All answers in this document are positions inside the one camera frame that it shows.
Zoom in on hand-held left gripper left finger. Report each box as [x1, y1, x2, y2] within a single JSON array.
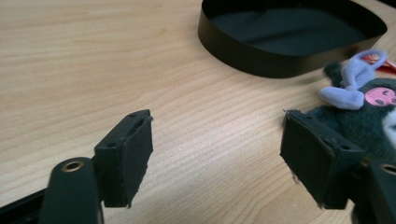
[[93, 108, 154, 209]]

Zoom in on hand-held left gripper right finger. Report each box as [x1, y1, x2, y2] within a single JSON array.
[[279, 110, 365, 210]]

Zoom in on dark plush toy purple ears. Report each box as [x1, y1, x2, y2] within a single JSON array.
[[309, 49, 396, 164]]

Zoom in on black oval tray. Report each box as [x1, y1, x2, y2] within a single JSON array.
[[197, 0, 389, 79]]

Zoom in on red tag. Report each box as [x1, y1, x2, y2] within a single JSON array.
[[362, 53, 396, 75]]

